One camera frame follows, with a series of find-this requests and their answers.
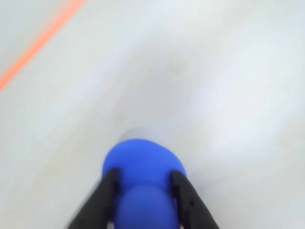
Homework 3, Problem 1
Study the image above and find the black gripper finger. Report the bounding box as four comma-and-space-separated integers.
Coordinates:
171, 170, 221, 229
67, 167, 121, 229

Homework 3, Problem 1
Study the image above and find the blue rubber duck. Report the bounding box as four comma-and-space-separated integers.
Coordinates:
102, 138, 188, 229

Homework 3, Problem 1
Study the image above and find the orange tape strip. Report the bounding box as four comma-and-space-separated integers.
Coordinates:
0, 0, 87, 93

